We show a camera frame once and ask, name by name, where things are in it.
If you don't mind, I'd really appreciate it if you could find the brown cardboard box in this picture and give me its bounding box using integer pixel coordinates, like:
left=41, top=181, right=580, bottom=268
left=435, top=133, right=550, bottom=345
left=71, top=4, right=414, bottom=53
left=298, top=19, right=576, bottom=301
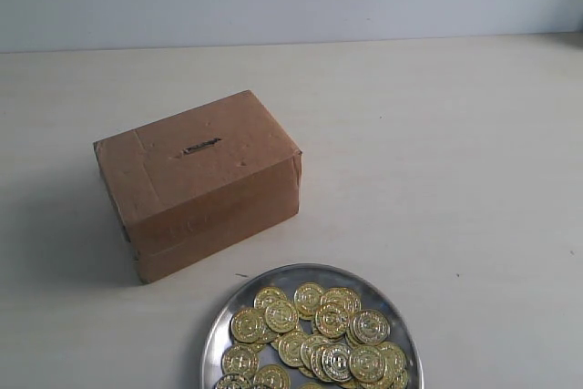
left=94, top=90, right=302, bottom=283

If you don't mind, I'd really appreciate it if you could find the gold coin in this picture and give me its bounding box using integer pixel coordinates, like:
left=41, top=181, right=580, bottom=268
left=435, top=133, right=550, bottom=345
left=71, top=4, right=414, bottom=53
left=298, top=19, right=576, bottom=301
left=278, top=330, right=309, bottom=368
left=350, top=309, right=391, bottom=345
left=230, top=307, right=270, bottom=343
left=221, top=343, right=259, bottom=377
left=349, top=345, right=385, bottom=384
left=314, top=302, right=349, bottom=339
left=252, top=364, right=291, bottom=389
left=264, top=300, right=299, bottom=333
left=293, top=282, right=325, bottom=320
left=322, top=343, right=352, bottom=383

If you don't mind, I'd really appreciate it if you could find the round metal plate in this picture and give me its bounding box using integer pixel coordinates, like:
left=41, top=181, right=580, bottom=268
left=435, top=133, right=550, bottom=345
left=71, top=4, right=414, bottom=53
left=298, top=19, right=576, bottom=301
left=199, top=262, right=425, bottom=389

